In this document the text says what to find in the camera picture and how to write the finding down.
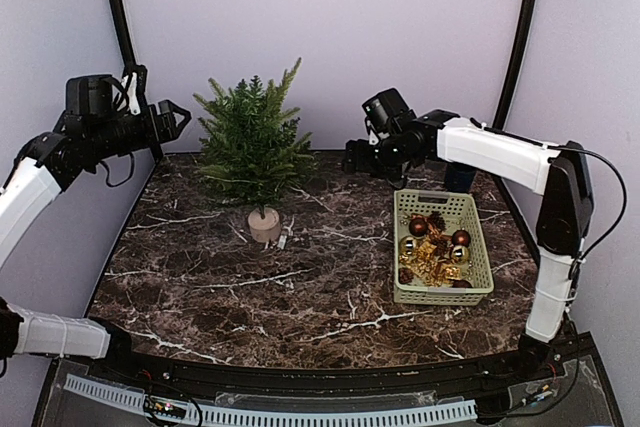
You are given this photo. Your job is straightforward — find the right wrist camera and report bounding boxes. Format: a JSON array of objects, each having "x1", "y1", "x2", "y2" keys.
[{"x1": 362, "y1": 87, "x2": 416, "y2": 139}]

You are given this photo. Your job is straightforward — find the brown bauble front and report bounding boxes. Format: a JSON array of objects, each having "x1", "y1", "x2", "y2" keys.
[{"x1": 452, "y1": 279, "x2": 473, "y2": 288}]

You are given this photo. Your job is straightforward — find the brown bauble right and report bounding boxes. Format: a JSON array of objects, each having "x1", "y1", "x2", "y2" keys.
[{"x1": 451, "y1": 229, "x2": 471, "y2": 247}]

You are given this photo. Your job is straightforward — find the dark pine cone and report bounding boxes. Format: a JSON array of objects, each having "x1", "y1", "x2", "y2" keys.
[{"x1": 426, "y1": 211, "x2": 446, "y2": 232}]

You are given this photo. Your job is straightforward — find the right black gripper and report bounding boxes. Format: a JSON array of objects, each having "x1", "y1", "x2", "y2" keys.
[{"x1": 342, "y1": 134, "x2": 417, "y2": 182}]

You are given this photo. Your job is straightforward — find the gold bauble left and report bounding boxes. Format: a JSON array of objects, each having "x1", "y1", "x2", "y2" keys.
[{"x1": 398, "y1": 236, "x2": 420, "y2": 257}]

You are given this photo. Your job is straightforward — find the white cable duct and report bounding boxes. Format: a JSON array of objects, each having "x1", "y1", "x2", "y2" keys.
[{"x1": 63, "y1": 374, "x2": 477, "y2": 426}]

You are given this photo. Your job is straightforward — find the round wooden tree base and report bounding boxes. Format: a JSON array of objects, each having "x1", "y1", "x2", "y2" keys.
[{"x1": 247, "y1": 207, "x2": 281, "y2": 244}]

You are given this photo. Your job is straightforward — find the brown bauble back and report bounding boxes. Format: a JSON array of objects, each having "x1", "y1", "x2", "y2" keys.
[{"x1": 408, "y1": 217, "x2": 429, "y2": 237}]

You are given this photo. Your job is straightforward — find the dark blue mug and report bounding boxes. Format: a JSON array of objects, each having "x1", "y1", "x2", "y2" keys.
[{"x1": 444, "y1": 164, "x2": 477, "y2": 193}]

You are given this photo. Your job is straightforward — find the gold bauble right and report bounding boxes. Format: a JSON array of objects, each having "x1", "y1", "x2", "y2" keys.
[{"x1": 450, "y1": 244, "x2": 470, "y2": 264}]

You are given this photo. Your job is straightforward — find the small green christmas tree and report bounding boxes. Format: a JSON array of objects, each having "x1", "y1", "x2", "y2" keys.
[{"x1": 193, "y1": 59, "x2": 317, "y2": 217}]

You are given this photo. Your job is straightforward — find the brown bauble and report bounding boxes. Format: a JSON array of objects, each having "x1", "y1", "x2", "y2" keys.
[
  {"x1": 452, "y1": 279, "x2": 473, "y2": 288},
  {"x1": 408, "y1": 217, "x2": 429, "y2": 237},
  {"x1": 451, "y1": 229, "x2": 471, "y2": 247}
]

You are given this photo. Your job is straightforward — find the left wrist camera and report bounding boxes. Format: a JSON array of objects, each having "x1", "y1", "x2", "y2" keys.
[{"x1": 121, "y1": 64, "x2": 148, "y2": 116}]

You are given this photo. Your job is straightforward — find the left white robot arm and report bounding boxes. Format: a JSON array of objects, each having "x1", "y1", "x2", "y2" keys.
[{"x1": 1, "y1": 66, "x2": 191, "y2": 383}]

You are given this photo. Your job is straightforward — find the gold bauble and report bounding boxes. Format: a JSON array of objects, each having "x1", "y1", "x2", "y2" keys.
[
  {"x1": 398, "y1": 236, "x2": 420, "y2": 257},
  {"x1": 450, "y1": 244, "x2": 470, "y2": 264}
]

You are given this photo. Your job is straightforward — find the gold gift box ornament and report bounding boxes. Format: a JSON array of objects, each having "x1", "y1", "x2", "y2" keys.
[{"x1": 413, "y1": 241, "x2": 437, "y2": 267}]

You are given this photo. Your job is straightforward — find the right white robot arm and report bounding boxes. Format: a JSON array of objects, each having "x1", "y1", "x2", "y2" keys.
[{"x1": 342, "y1": 108, "x2": 595, "y2": 344}]

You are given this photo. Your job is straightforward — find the pale green plastic basket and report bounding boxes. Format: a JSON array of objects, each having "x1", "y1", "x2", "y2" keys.
[{"x1": 393, "y1": 189, "x2": 494, "y2": 306}]

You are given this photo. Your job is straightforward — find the brown pine cone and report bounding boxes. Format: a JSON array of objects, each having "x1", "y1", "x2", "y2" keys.
[{"x1": 398, "y1": 268, "x2": 414, "y2": 285}]

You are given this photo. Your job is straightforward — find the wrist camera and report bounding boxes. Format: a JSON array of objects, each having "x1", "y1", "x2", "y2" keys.
[
  {"x1": 121, "y1": 64, "x2": 148, "y2": 116},
  {"x1": 362, "y1": 87, "x2": 416, "y2": 139}
]

